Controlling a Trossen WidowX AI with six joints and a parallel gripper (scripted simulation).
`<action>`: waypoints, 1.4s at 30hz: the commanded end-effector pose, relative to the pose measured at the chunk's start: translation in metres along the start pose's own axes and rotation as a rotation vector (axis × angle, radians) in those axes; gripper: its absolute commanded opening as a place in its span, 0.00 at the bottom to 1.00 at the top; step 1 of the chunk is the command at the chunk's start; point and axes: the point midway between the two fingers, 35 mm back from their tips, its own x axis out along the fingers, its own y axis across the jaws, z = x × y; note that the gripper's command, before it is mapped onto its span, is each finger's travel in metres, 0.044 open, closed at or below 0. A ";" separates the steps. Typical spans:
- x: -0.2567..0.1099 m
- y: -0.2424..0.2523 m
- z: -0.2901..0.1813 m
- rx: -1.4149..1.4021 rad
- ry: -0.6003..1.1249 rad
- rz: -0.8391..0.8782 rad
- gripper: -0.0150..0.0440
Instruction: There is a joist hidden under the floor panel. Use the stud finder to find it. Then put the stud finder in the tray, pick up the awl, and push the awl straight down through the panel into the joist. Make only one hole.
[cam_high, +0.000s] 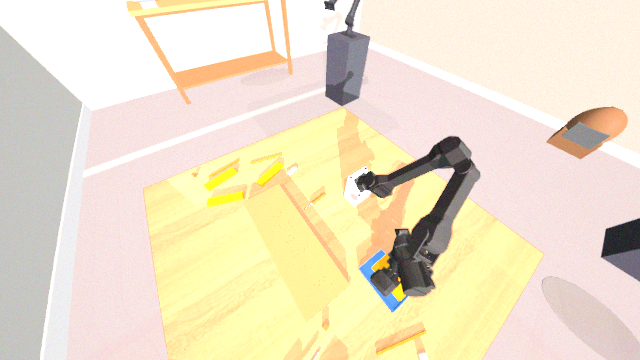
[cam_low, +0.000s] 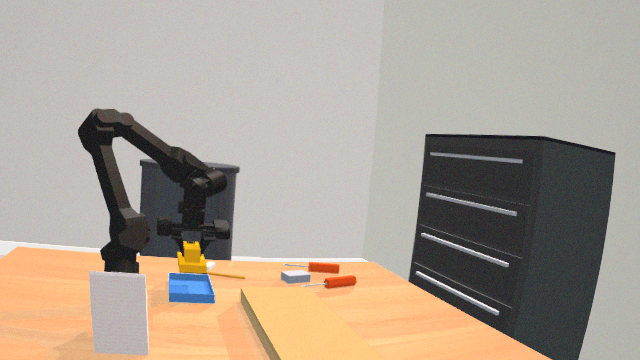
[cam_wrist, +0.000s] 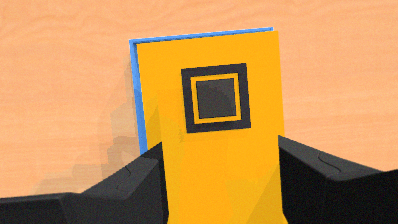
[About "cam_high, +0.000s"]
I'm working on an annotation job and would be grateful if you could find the blue rectangular tray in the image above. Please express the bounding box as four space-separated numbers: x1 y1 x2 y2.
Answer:
359 250 409 312

